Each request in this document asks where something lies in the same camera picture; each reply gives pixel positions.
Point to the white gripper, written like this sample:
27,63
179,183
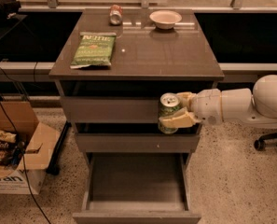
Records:
207,105

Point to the green soda can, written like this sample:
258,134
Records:
168,104

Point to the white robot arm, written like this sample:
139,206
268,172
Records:
255,108

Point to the grey drawer cabinet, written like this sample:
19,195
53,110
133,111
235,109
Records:
146,63

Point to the grey middle drawer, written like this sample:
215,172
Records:
136,143

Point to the grey open bottom drawer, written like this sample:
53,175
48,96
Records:
136,189

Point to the grey top drawer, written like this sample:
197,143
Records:
110,110

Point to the orange soda can lying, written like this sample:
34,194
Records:
115,15

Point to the black office chair base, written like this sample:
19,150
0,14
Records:
260,144

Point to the white bowl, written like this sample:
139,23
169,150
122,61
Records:
165,19

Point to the green chip bag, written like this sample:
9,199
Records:
94,49

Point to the black table leg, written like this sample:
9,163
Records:
53,167

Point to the cardboard box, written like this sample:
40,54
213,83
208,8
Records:
26,148

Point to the snack bags in box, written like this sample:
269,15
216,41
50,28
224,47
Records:
11,150

